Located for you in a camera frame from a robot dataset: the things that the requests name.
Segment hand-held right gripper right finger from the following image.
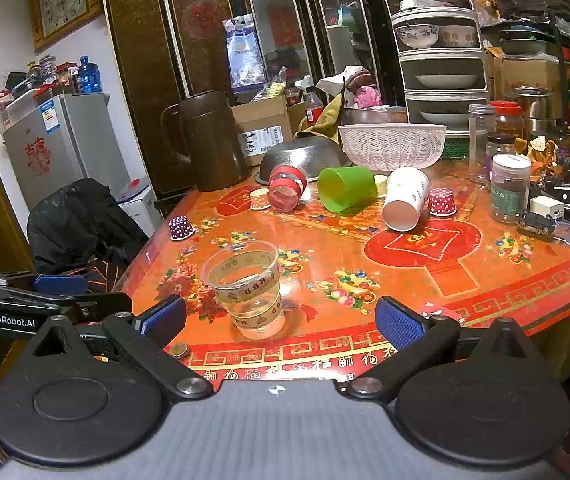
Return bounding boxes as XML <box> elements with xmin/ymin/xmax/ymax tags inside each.
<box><xmin>337</xmin><ymin>296</ymin><xmax>536</xmax><ymax>403</ymax></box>

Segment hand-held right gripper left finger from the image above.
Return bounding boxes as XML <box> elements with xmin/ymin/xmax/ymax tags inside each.
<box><xmin>26</xmin><ymin>295</ymin><xmax>214</xmax><ymax>403</ymax></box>

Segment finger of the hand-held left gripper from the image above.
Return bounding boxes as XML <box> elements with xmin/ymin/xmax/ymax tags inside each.
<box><xmin>48</xmin><ymin>291</ymin><xmax>133</xmax><ymax>325</ymax></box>
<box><xmin>0</xmin><ymin>271</ymin><xmax>89</xmax><ymax>296</ymax></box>

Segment clear plastic cup gold band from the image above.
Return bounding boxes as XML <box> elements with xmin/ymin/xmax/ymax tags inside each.
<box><xmin>200</xmin><ymin>241</ymin><xmax>286</xmax><ymax>339</ymax></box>

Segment white paper cup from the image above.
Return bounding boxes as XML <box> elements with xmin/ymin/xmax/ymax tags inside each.
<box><xmin>382</xmin><ymin>166</ymin><xmax>430</xmax><ymax>232</ymax></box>

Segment green plastic cup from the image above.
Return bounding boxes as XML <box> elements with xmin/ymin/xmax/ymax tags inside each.
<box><xmin>317</xmin><ymin>166</ymin><xmax>378</xmax><ymax>212</ymax></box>

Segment glass cup red band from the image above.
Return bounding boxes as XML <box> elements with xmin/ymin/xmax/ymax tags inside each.
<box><xmin>267</xmin><ymin>162</ymin><xmax>309</xmax><ymax>212</ymax></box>

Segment red paper packet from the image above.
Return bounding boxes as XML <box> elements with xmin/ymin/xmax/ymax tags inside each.
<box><xmin>417</xmin><ymin>301</ymin><xmax>470</xmax><ymax>324</ymax></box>

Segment red printed tablecloth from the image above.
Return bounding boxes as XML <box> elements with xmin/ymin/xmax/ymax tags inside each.
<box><xmin>112</xmin><ymin>157</ymin><xmax>570</xmax><ymax>396</ymax></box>

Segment black plastic bag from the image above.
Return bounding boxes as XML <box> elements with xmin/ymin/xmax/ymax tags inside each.
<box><xmin>26</xmin><ymin>178</ymin><xmax>149</xmax><ymax>277</ymax></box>

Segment purple dotted small capsule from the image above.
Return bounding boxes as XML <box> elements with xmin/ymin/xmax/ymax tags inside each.
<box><xmin>168</xmin><ymin>215</ymin><xmax>196</xmax><ymax>241</ymax></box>

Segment red dotted small capsule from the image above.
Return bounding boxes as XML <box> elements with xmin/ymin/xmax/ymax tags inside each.
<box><xmin>427</xmin><ymin>187</ymin><xmax>456</xmax><ymax>217</ymax></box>

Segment grey refrigerator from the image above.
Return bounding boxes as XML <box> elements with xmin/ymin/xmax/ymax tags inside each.
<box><xmin>2</xmin><ymin>92</ymin><xmax>131</xmax><ymax>211</ymax></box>

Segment white lid jar dark contents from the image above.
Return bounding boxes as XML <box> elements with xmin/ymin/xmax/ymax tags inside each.
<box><xmin>490</xmin><ymin>154</ymin><xmax>532</xmax><ymax>224</ymax></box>

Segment white plastic basket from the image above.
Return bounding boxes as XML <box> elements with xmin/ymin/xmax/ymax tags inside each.
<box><xmin>337</xmin><ymin>123</ymin><xmax>448</xmax><ymax>172</ymax></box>

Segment toy truck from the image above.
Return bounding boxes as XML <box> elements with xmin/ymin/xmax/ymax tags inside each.
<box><xmin>516</xmin><ymin>196</ymin><xmax>566</xmax><ymax>237</ymax></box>

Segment green plastic basket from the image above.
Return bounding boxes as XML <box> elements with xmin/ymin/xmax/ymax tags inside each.
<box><xmin>442</xmin><ymin>136</ymin><xmax>470</xmax><ymax>159</ymax></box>

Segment brown plastic pitcher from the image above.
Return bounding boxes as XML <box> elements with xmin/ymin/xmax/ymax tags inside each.
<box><xmin>160</xmin><ymin>90</ymin><xmax>252</xmax><ymax>192</ymax></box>

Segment metal colander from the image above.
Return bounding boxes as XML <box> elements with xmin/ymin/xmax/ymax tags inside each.
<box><xmin>256</xmin><ymin>140</ymin><xmax>351</xmax><ymax>184</ymax></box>

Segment tall clear empty jar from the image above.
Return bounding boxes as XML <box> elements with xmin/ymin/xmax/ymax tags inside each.
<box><xmin>467</xmin><ymin>104</ymin><xmax>496</xmax><ymax>184</ymax></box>

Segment dark lid glass jar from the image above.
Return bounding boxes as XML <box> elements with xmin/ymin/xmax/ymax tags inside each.
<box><xmin>485</xmin><ymin>132</ymin><xmax>516</xmax><ymax>181</ymax></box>

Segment metal basin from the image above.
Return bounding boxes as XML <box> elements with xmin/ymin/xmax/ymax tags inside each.
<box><xmin>340</xmin><ymin>106</ymin><xmax>409</xmax><ymax>127</ymax></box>

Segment blue water bottle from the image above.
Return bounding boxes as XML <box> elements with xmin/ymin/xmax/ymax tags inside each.
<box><xmin>78</xmin><ymin>55</ymin><xmax>102</xmax><ymax>94</ymax></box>

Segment white plate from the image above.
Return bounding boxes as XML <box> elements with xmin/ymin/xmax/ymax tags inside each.
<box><xmin>415</xmin><ymin>74</ymin><xmax>478</xmax><ymax>89</ymax></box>
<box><xmin>419</xmin><ymin>110</ymin><xmax>470</xmax><ymax>126</ymax></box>

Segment olive cloth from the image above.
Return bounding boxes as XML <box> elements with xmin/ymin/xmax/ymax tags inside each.
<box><xmin>294</xmin><ymin>92</ymin><xmax>347</xmax><ymax>144</ymax></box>

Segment cardboard box white label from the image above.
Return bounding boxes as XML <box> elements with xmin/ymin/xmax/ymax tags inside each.
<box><xmin>231</xmin><ymin>95</ymin><xmax>293</xmax><ymax>167</ymax></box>

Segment soda bottle red label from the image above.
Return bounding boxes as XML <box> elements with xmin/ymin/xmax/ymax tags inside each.
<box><xmin>305</xmin><ymin>86</ymin><xmax>325</xmax><ymax>126</ymax></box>

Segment red lid glass jar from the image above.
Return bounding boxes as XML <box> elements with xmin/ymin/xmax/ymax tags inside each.
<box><xmin>490</xmin><ymin>101</ymin><xmax>524</xmax><ymax>141</ymax></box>

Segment pink cloth bundle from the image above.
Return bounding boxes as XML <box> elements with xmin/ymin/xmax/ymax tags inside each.
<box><xmin>342</xmin><ymin>66</ymin><xmax>384</xmax><ymax>110</ymax></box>

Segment brown wooden cabinet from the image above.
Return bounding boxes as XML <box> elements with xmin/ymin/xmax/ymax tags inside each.
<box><xmin>99</xmin><ymin>0</ymin><xmax>398</xmax><ymax>198</ymax></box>

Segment stainless steel pot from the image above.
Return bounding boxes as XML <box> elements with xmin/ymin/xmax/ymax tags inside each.
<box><xmin>514</xmin><ymin>86</ymin><xmax>556</xmax><ymax>136</ymax></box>

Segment grey tiered dish rack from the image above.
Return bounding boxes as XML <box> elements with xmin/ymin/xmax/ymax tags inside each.
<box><xmin>382</xmin><ymin>0</ymin><xmax>490</xmax><ymax>137</ymax></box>

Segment blue white hanging bag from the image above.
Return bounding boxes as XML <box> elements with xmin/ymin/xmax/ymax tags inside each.
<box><xmin>222</xmin><ymin>14</ymin><xmax>269</xmax><ymax>94</ymax></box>

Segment large cardboard box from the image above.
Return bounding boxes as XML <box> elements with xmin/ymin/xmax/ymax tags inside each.
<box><xmin>485</xmin><ymin>50</ymin><xmax>570</xmax><ymax>107</ymax></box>

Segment blue floral bowl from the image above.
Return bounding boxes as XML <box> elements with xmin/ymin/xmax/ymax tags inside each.
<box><xmin>395</xmin><ymin>24</ymin><xmax>440</xmax><ymax>50</ymax></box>

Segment red patterned bowl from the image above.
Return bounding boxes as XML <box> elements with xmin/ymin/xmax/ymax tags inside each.
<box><xmin>439</xmin><ymin>25</ymin><xmax>480</xmax><ymax>48</ymax></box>

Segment wall clock wooden frame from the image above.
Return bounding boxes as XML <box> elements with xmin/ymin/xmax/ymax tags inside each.
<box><xmin>28</xmin><ymin>0</ymin><xmax>104</xmax><ymax>53</ymax></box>

